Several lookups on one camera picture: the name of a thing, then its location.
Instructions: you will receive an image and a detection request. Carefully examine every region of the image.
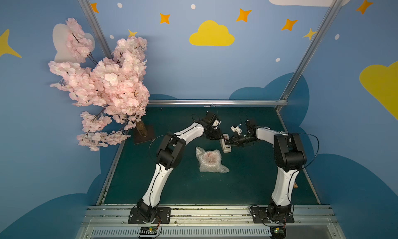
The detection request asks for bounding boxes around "white tape dispenser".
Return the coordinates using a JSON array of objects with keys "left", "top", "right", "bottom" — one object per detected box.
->
[{"left": 220, "top": 133, "right": 232, "bottom": 153}]

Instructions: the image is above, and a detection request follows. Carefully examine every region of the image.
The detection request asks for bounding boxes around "bubble wrap sheet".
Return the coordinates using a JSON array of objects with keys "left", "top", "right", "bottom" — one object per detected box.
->
[{"left": 195, "top": 147, "right": 230, "bottom": 173}]

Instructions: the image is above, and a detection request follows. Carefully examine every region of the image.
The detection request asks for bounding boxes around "white mug red inside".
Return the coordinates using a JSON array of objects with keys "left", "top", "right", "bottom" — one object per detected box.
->
[{"left": 204, "top": 150, "right": 221, "bottom": 166}]

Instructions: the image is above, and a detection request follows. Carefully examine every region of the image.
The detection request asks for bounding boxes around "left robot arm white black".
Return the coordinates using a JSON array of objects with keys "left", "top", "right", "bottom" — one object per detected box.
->
[{"left": 136, "top": 119, "right": 222, "bottom": 223}]

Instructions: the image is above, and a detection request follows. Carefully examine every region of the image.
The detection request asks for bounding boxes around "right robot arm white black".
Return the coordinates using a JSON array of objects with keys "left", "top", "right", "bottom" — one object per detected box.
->
[{"left": 223, "top": 127, "right": 307, "bottom": 220}]

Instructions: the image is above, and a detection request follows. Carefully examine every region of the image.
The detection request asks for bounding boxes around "small round device right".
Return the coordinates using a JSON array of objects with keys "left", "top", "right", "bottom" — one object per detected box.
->
[{"left": 270, "top": 227, "right": 287, "bottom": 239}]

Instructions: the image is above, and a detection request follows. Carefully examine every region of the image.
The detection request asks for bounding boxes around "pink cherry blossom tree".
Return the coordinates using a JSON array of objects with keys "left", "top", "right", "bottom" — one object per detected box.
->
[{"left": 49, "top": 18, "right": 150, "bottom": 152}]

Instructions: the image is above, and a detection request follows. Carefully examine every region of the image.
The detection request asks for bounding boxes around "small circuit board left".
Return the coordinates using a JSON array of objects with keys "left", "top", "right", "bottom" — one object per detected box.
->
[{"left": 138, "top": 227, "right": 158, "bottom": 239}]

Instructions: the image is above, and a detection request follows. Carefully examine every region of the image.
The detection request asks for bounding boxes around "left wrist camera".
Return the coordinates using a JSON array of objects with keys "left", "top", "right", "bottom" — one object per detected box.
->
[{"left": 202, "top": 111, "right": 221, "bottom": 128}]

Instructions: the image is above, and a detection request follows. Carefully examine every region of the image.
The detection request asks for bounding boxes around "tree base plate dark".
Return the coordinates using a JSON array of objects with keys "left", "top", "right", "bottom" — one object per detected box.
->
[{"left": 134, "top": 125, "right": 155, "bottom": 144}]

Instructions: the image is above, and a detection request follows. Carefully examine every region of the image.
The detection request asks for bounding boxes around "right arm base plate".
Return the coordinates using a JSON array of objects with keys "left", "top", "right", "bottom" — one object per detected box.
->
[{"left": 249, "top": 205, "right": 295, "bottom": 225}]

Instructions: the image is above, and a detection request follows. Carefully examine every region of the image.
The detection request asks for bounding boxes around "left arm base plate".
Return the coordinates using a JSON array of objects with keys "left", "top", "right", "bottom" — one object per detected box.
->
[{"left": 127, "top": 207, "right": 171, "bottom": 225}]

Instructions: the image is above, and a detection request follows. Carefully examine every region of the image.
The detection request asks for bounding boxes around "aluminium rail front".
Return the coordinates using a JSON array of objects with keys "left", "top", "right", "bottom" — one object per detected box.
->
[{"left": 77, "top": 205, "right": 345, "bottom": 239}]

